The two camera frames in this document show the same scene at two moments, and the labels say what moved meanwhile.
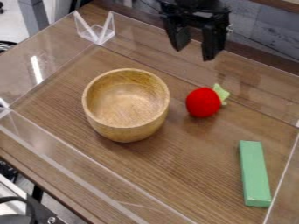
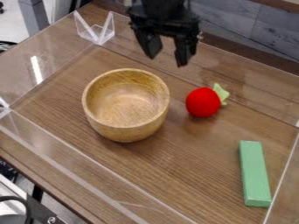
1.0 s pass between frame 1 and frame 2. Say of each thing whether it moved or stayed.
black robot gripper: moved
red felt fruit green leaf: stayed
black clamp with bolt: stayed
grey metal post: stayed
